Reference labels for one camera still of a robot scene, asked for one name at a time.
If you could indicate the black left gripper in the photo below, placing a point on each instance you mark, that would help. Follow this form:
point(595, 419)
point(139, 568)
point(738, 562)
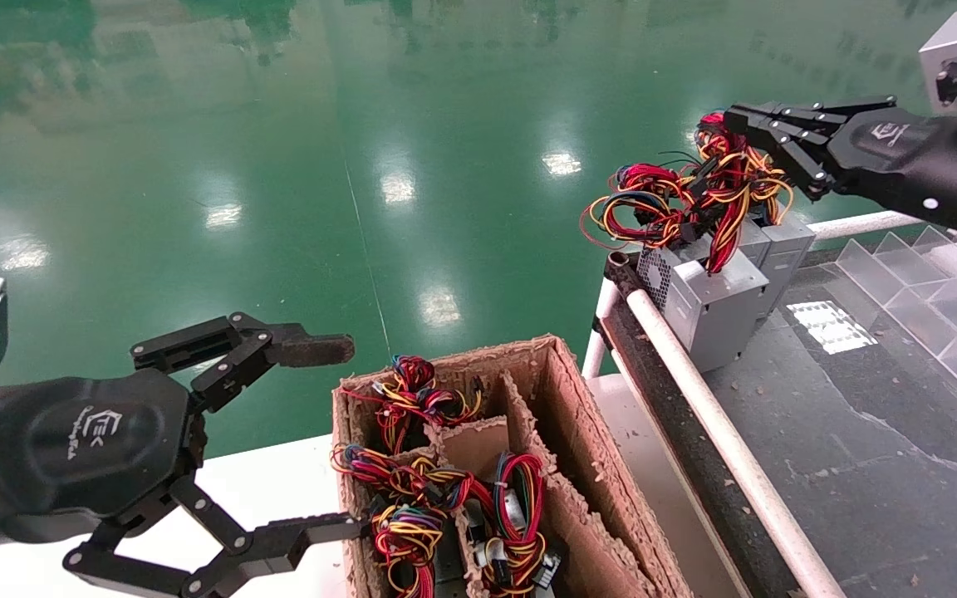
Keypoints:
point(84, 448)

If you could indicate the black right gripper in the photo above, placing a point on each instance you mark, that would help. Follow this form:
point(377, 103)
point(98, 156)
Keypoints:
point(919, 166)

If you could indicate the grey power supply vented side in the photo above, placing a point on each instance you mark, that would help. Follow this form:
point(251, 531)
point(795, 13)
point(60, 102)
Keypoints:
point(655, 274)

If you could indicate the clear acrylic divider tray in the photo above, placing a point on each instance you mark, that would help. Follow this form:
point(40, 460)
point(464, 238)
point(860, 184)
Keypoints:
point(927, 307)

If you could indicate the black pipe joint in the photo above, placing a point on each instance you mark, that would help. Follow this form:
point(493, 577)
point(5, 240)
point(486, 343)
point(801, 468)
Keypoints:
point(624, 272)

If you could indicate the short white pipe leg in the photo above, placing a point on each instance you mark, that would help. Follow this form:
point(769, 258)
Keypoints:
point(599, 328)

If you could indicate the brown cardboard divider box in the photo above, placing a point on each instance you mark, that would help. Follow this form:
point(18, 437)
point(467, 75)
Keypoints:
point(578, 432)

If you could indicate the black conveyor belt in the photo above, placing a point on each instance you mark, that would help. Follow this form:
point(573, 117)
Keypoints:
point(861, 465)

